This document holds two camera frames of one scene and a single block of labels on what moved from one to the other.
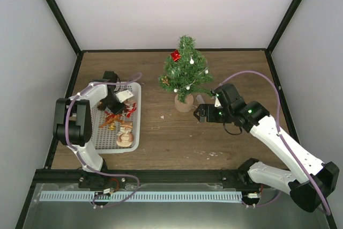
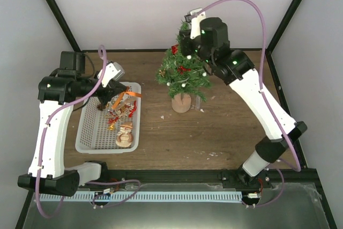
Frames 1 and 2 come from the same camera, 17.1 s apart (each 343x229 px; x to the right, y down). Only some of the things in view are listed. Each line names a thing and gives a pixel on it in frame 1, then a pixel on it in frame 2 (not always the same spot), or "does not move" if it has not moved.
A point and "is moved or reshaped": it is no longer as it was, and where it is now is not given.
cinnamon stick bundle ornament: x=111 y=119 is moved or reshaped
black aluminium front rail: x=162 y=177 does not move
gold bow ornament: x=165 y=80 → x=162 y=73
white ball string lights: x=188 y=87 → x=183 y=85
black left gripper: x=117 y=110 → x=113 y=88
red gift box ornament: x=175 y=55 → x=174 y=49
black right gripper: x=203 y=108 → x=186 y=50
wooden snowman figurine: x=125 y=137 does not move
